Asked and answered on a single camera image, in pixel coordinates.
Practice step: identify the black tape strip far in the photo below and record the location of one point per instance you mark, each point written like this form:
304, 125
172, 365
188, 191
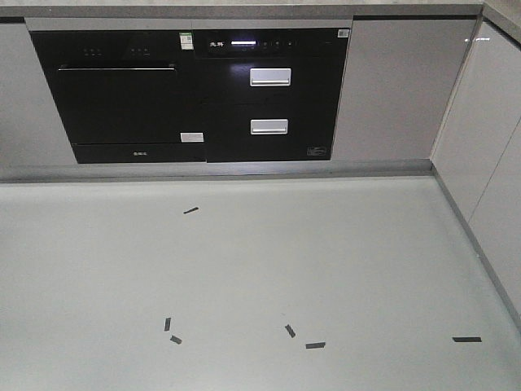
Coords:
194, 209

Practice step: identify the black disinfection cabinet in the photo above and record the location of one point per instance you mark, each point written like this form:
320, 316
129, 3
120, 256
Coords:
228, 103

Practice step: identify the black tape strip middle lower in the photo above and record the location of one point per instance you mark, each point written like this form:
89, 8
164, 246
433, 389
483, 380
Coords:
315, 345

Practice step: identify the black built-in dishwasher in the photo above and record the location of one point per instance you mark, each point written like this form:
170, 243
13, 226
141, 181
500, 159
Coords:
123, 96

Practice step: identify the black tape strip left lower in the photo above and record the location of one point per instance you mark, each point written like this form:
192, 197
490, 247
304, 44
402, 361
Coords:
176, 339

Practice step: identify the grey cabinet door right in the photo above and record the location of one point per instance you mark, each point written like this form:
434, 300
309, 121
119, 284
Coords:
398, 79

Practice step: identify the grey cabinet door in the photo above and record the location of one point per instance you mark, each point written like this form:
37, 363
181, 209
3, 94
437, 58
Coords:
398, 79
32, 133

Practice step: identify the grey cabinet door left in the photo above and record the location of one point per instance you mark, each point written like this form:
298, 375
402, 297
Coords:
32, 133

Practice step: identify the black tape strip right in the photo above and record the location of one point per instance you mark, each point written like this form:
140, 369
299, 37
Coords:
467, 339

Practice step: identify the lower silver drawer handle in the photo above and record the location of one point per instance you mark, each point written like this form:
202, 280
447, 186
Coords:
269, 126

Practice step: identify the silver drawer handle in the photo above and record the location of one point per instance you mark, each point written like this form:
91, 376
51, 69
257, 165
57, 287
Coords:
269, 126
260, 77

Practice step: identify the upper silver drawer handle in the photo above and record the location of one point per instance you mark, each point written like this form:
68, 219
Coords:
260, 77

